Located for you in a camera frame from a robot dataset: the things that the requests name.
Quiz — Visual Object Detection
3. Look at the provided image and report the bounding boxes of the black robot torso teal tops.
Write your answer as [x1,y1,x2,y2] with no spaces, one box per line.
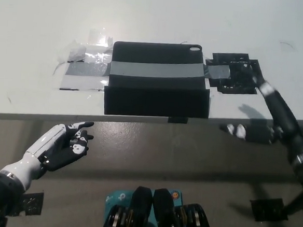
[100,183,219,227]

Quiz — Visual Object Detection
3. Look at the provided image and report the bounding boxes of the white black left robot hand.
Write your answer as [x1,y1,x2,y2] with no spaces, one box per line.
[0,115,95,196]

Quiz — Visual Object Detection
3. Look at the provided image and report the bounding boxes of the black pole silver tip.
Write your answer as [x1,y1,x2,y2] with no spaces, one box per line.
[248,75,303,135]

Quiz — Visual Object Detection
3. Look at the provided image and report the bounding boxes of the black printed plastic fixture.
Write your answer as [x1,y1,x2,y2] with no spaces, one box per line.
[202,50,263,96]

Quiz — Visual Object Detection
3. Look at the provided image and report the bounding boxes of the black folded tablet cover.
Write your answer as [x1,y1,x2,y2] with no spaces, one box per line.
[102,39,214,123]

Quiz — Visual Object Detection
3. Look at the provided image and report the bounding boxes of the crumpled clear tape patch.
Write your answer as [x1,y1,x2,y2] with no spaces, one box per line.
[57,38,113,65]

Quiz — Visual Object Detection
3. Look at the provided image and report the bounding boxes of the thin black wire scrap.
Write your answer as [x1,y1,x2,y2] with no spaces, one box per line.
[279,40,294,52]

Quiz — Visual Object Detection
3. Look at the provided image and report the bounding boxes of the black square floor pad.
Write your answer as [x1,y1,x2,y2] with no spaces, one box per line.
[248,196,291,224]
[8,190,45,219]

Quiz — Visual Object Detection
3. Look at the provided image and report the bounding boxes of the grey tape strip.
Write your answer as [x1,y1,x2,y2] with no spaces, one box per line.
[65,54,233,88]

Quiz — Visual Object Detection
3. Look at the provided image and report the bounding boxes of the white tape sheet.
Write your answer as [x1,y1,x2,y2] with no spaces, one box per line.
[57,73,110,94]

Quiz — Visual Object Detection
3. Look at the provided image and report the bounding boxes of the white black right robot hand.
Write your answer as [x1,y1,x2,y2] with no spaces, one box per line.
[218,117,282,147]

